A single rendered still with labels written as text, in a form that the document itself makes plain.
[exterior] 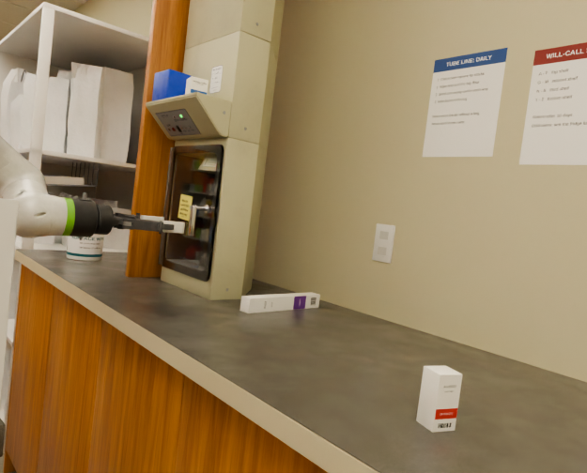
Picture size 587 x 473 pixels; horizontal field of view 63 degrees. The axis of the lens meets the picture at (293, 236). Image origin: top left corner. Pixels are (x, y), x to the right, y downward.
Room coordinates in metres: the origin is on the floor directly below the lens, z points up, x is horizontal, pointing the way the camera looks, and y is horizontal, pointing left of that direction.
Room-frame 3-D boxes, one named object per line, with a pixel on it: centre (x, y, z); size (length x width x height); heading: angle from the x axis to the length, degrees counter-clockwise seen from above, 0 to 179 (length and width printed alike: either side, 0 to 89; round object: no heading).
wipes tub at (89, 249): (1.90, 0.81, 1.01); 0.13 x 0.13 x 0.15
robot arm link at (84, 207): (1.19, 0.52, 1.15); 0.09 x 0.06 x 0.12; 42
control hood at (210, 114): (1.46, 0.36, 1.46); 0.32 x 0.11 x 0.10; 42
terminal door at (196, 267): (1.50, 0.33, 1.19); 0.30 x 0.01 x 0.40; 41
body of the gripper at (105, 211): (1.24, 0.47, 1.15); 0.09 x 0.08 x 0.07; 132
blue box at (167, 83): (1.52, 0.42, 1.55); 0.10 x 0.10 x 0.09; 42
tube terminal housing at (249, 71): (1.58, 0.23, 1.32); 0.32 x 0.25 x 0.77; 42
